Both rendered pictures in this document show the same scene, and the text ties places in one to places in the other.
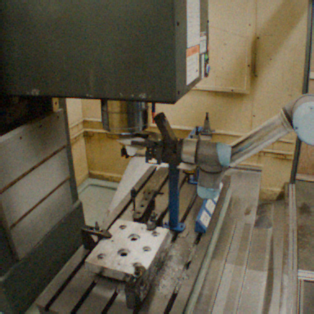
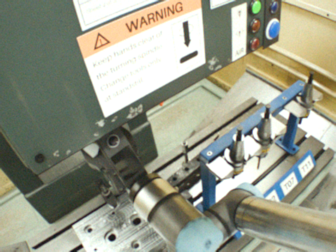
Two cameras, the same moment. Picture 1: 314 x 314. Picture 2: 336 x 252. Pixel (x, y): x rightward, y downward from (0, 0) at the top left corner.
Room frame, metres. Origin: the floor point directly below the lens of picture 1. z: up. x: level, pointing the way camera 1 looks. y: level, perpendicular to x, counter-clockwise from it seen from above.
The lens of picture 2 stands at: (0.81, -0.31, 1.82)
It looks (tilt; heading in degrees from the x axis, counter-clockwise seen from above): 44 degrees down; 41
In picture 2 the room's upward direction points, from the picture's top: 10 degrees counter-clockwise
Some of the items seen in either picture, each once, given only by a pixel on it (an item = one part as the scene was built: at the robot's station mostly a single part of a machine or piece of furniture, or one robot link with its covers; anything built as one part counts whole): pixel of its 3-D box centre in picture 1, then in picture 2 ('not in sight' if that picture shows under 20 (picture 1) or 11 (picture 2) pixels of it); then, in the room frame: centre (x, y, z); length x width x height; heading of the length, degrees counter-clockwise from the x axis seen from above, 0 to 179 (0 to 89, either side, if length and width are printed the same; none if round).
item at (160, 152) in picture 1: (164, 148); (129, 174); (1.00, -0.02, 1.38); 0.12 x 0.08 x 0.09; 75
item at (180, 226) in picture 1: (173, 199); (209, 189); (1.22, -0.07, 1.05); 0.10 x 0.05 x 0.30; 70
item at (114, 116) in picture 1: (125, 108); not in sight; (1.03, 0.10, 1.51); 0.16 x 0.16 x 0.12
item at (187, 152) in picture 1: (189, 150); (156, 198); (0.98, -0.10, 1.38); 0.08 x 0.05 x 0.08; 165
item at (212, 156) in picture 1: (213, 154); (186, 230); (0.96, -0.18, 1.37); 0.11 x 0.08 x 0.09; 75
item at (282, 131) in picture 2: not in sight; (275, 126); (1.41, -0.19, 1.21); 0.07 x 0.05 x 0.01; 70
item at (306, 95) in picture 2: (206, 125); (308, 90); (1.56, -0.25, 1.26); 0.04 x 0.04 x 0.07
